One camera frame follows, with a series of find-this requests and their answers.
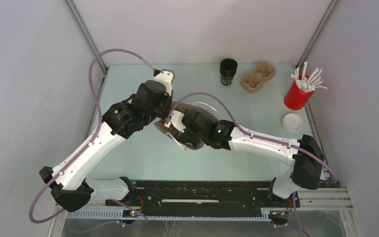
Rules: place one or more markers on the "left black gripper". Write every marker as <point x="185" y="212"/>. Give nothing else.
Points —
<point x="169" y="100"/>

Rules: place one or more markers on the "black paper cup stack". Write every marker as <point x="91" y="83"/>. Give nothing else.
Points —
<point x="228" y="69"/>

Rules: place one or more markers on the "red cup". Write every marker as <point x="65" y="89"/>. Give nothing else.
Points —
<point x="295" y="99"/>

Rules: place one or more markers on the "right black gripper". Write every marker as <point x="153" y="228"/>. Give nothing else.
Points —
<point x="184" y="138"/>

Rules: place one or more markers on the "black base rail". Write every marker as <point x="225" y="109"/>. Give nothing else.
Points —
<point x="213" y="201"/>

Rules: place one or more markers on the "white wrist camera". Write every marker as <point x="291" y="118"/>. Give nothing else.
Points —
<point x="165" y="77"/>
<point x="175" y="121"/>

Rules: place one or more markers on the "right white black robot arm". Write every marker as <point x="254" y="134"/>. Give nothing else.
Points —
<point x="303" y="157"/>

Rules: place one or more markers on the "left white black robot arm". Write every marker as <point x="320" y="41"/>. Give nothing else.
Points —
<point x="68" y="183"/>

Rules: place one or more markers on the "brown pulp cup carrier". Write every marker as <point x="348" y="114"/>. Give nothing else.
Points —
<point x="253" y="81"/>

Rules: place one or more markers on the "white lid stack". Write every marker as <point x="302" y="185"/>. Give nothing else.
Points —
<point x="292" y="122"/>

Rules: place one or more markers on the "light blue paper bag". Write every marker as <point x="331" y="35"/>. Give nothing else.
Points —
<point x="170" y="132"/>

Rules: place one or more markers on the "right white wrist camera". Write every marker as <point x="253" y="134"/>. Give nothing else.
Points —
<point x="175" y="121"/>

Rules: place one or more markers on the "white wrapped straws bundle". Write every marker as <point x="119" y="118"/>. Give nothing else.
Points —
<point x="308" y="84"/>

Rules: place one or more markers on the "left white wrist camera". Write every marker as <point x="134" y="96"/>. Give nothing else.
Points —
<point x="165" y="77"/>

